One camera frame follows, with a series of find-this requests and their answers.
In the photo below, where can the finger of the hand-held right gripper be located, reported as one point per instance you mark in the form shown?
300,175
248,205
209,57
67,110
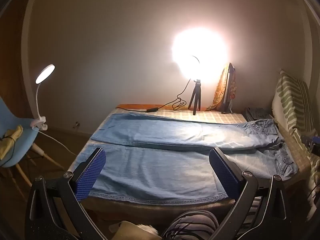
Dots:
308,141

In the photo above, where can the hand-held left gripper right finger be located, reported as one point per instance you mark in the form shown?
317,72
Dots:
225,175

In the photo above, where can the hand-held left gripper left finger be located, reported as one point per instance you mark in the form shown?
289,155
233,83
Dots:
91,175

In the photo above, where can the blue denim pants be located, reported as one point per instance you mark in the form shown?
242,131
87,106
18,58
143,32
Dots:
160,170

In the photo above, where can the green striped pillow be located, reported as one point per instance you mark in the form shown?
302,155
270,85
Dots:
292,97

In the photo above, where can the dark folded clothes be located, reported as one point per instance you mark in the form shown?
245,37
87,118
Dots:
257,113

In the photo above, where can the white fluffy slipper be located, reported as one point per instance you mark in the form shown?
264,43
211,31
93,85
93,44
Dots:
135,231

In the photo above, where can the blue chair with wooden legs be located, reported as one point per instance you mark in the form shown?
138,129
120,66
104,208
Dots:
22,150

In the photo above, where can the black mini tripod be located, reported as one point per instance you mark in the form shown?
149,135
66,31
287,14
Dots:
196,97

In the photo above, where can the orange patterned cloth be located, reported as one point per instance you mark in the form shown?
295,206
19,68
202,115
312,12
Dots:
221,90

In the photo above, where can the yellow cloth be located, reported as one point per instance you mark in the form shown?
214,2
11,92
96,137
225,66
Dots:
10,142

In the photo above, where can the white clip lamp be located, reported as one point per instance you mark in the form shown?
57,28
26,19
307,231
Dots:
46,72

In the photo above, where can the wooden bed frame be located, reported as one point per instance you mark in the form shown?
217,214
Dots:
140,105

